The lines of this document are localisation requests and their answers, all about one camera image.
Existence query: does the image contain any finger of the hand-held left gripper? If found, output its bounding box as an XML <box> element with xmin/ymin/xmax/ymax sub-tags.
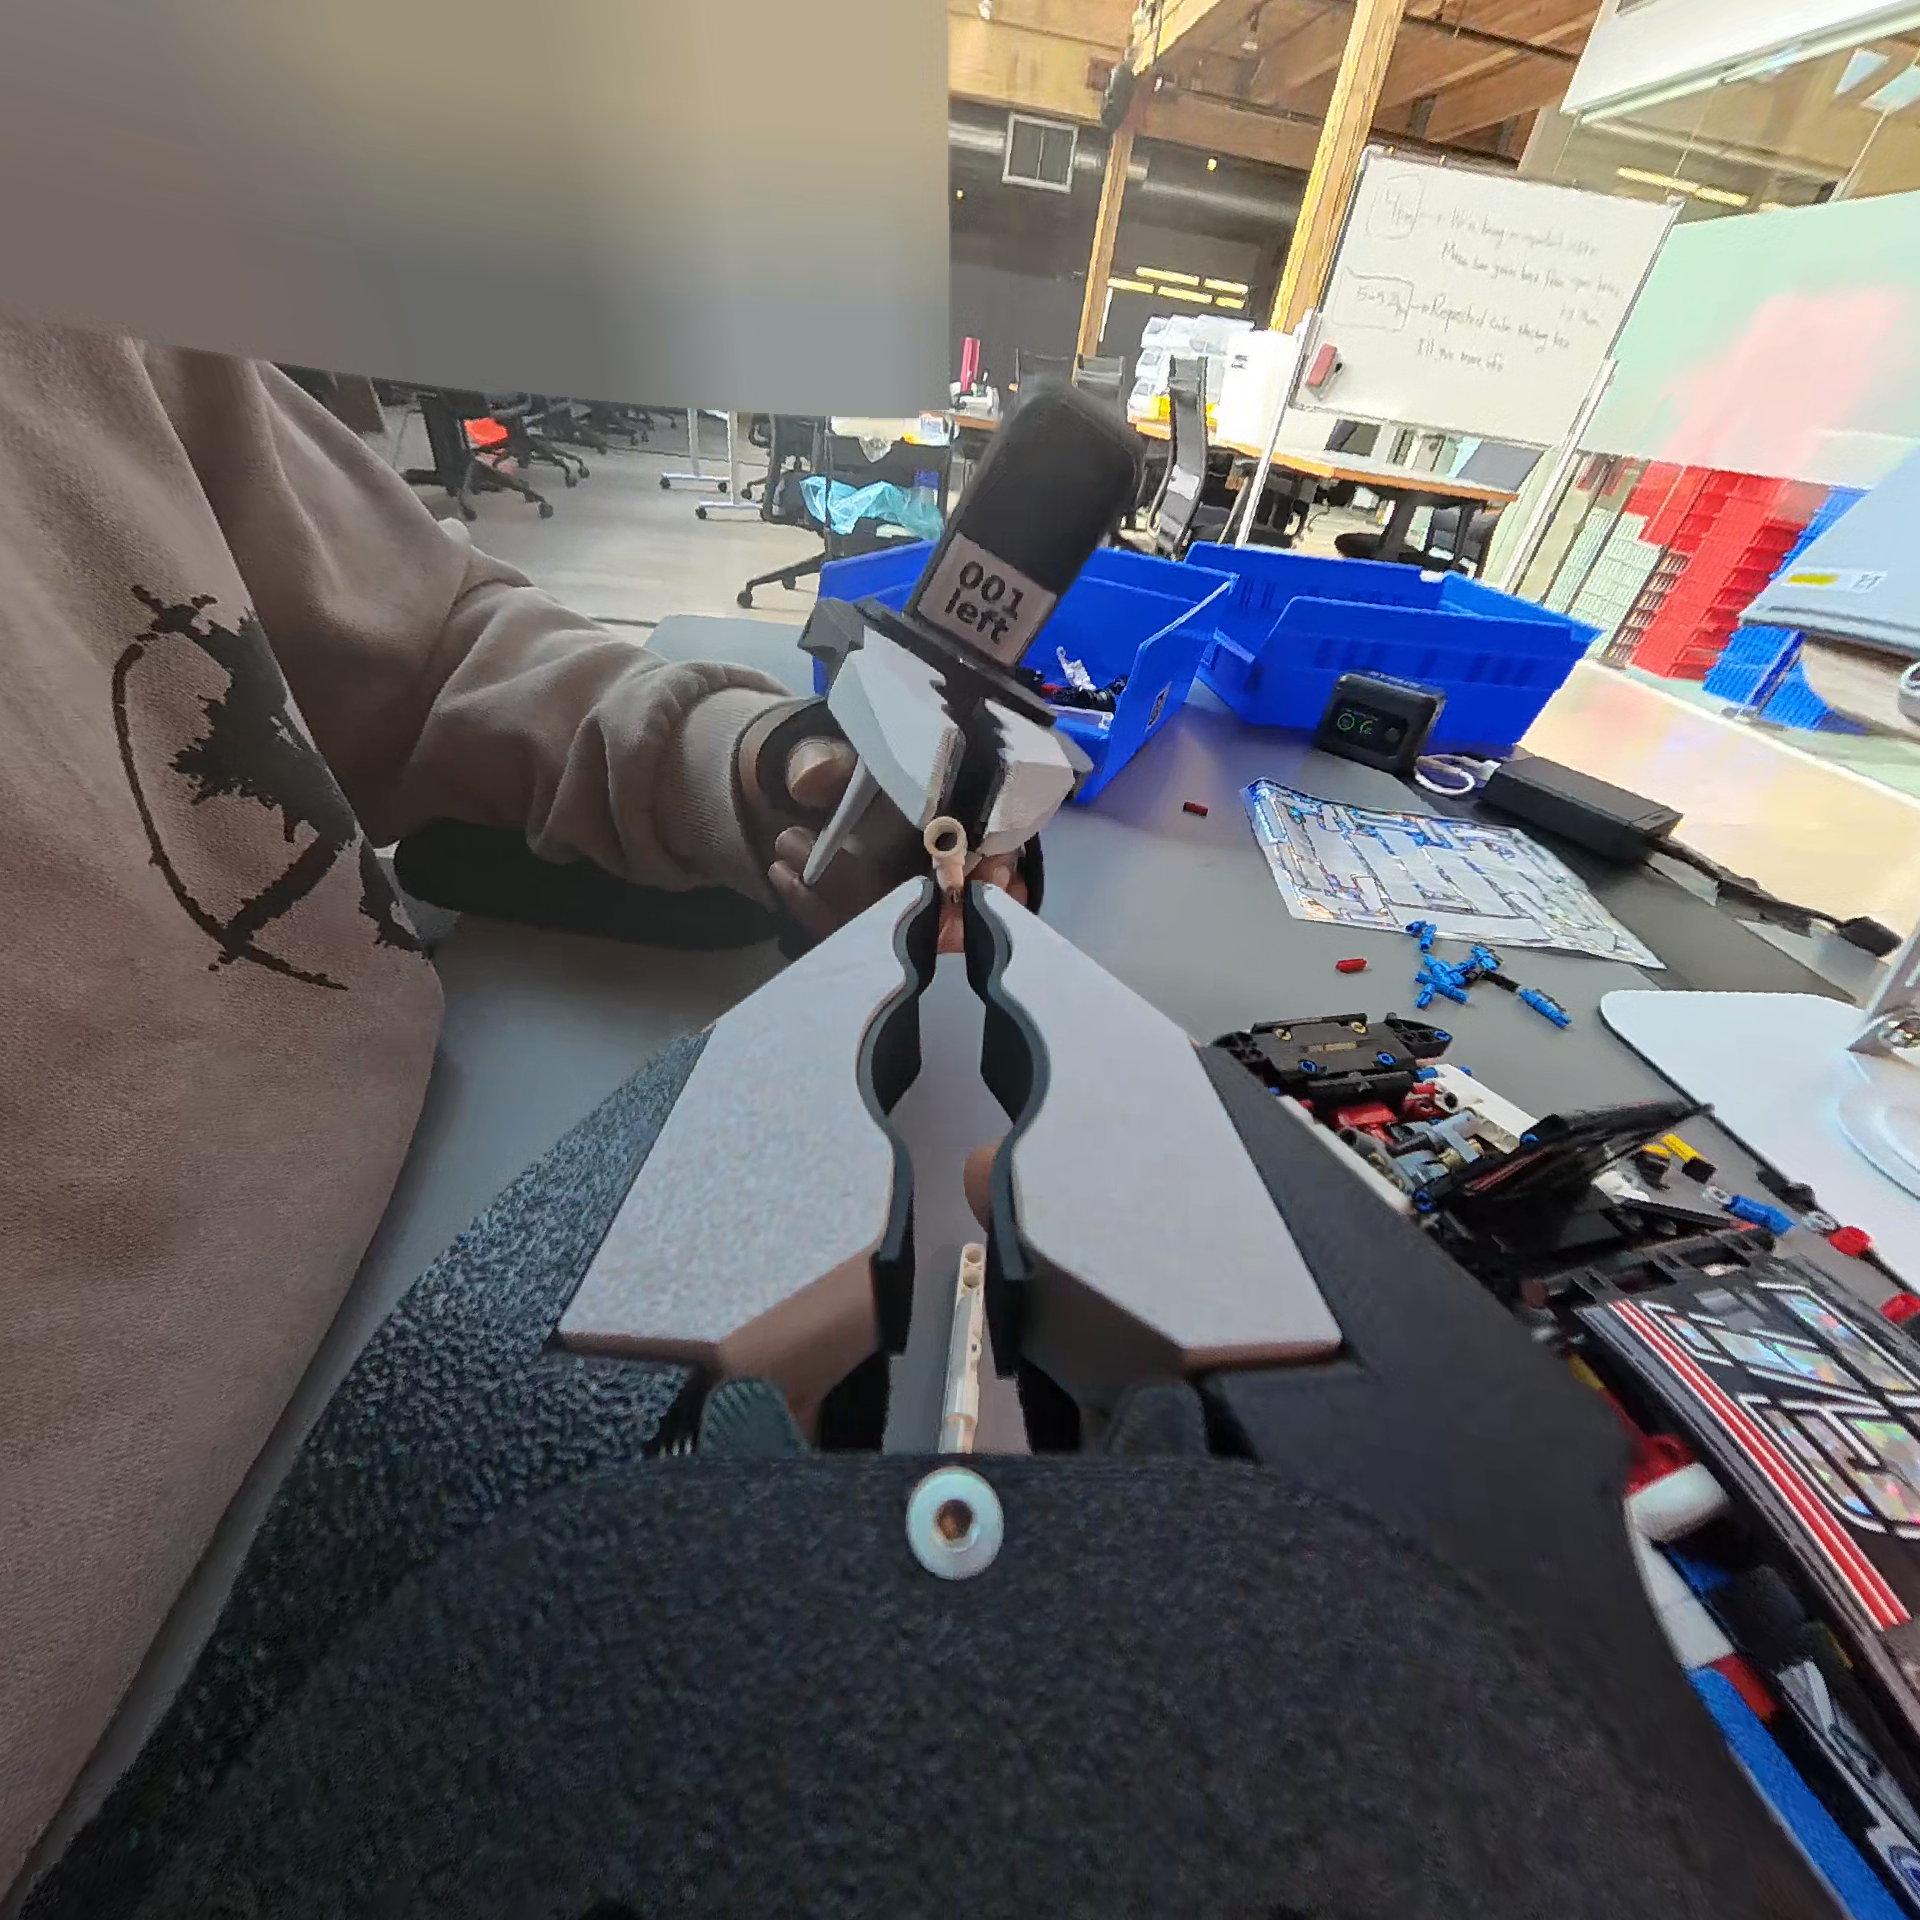
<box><xmin>828</xmin><ymin>644</ymin><xmax>970</xmax><ymax>830</ymax></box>
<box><xmin>967</xmin><ymin>708</ymin><xmax>1092</xmax><ymax>858</ymax></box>

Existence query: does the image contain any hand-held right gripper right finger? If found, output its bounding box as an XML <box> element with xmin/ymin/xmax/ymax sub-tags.
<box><xmin>967</xmin><ymin>884</ymin><xmax>1345</xmax><ymax>1376</ymax></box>

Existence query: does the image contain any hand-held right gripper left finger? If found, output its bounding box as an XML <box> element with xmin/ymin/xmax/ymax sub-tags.
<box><xmin>559</xmin><ymin>880</ymin><xmax>944</xmax><ymax>1369</ymax></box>

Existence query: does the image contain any white brick beam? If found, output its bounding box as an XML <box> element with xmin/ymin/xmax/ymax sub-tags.
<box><xmin>920</xmin><ymin>815</ymin><xmax>995</xmax><ymax>1454</ymax></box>

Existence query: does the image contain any person's left forearm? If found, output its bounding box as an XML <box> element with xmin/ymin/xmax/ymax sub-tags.
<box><xmin>346</xmin><ymin>540</ymin><xmax>817</xmax><ymax>911</ymax></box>

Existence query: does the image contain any grey desk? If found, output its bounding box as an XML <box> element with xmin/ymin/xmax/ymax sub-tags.
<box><xmin>31</xmin><ymin>612</ymin><xmax>1920</xmax><ymax>1862</ymax></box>

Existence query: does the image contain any person's left hand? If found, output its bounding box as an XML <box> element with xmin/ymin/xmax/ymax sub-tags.
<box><xmin>768</xmin><ymin>745</ymin><xmax>936</xmax><ymax>958</ymax></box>

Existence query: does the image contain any blue plastic bin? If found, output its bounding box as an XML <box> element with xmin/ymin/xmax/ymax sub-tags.
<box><xmin>1184</xmin><ymin>540</ymin><xmax>1605</xmax><ymax>759</ymax></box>
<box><xmin>817</xmin><ymin>540</ymin><xmax>1235</xmax><ymax>806</ymax></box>

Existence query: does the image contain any teal plastic bag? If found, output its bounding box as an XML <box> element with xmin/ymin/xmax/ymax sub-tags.
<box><xmin>801</xmin><ymin>471</ymin><xmax>946</xmax><ymax>541</ymax></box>

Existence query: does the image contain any wooden top table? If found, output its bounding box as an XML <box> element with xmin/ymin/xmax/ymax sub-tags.
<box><xmin>1132</xmin><ymin>416</ymin><xmax>1520</xmax><ymax>564</ymax></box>

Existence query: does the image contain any black device with green display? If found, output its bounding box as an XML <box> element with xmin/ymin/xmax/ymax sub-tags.
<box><xmin>1315</xmin><ymin>671</ymin><xmax>1450</xmax><ymax>776</ymax></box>

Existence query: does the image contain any cluster of blue pins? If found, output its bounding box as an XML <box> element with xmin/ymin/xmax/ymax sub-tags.
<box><xmin>1402</xmin><ymin>919</ymin><xmax>1575</xmax><ymax>1032</ymax></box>

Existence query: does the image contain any printed sticker sheet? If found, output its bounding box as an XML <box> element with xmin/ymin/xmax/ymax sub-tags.
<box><xmin>1242</xmin><ymin>776</ymin><xmax>1666</xmax><ymax>970</ymax></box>

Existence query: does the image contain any whiteboard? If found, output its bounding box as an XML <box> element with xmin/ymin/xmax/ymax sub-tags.
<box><xmin>1293</xmin><ymin>150</ymin><xmax>1685</xmax><ymax>447</ymax></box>

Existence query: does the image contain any black power adapter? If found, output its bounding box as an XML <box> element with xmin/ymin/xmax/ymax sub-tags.
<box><xmin>1476</xmin><ymin>754</ymin><xmax>1685</xmax><ymax>865</ymax></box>

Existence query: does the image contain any white monitor stand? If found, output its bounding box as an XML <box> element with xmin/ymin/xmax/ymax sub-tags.
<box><xmin>1599</xmin><ymin>921</ymin><xmax>1920</xmax><ymax>1292</ymax></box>

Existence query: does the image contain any person's beige sweatshirt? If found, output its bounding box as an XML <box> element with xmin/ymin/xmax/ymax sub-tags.
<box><xmin>0</xmin><ymin>318</ymin><xmax>528</xmax><ymax>1869</ymax></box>

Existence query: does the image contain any blue white brick race car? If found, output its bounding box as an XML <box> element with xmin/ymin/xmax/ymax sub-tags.
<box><xmin>1207</xmin><ymin>1013</ymin><xmax>1920</xmax><ymax>1920</ymax></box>

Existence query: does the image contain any stack of red bins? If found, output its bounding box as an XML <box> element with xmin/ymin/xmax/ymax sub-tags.
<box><xmin>1627</xmin><ymin>456</ymin><xmax>1869</xmax><ymax>680</ymax></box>

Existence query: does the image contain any stack of blue bins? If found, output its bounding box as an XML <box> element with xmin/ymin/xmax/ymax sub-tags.
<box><xmin>1704</xmin><ymin>495</ymin><xmax>1876</xmax><ymax>729</ymax></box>

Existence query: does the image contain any grey monitor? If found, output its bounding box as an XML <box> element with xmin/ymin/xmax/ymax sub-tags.
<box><xmin>1740</xmin><ymin>449</ymin><xmax>1920</xmax><ymax>736</ymax></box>

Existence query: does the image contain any wooden post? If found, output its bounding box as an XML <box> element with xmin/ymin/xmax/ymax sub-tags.
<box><xmin>1272</xmin><ymin>0</ymin><xmax>1413</xmax><ymax>336</ymax></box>

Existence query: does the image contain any black cable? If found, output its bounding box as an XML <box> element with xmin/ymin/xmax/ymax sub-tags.
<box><xmin>1650</xmin><ymin>836</ymin><xmax>1906</xmax><ymax>959</ymax></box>

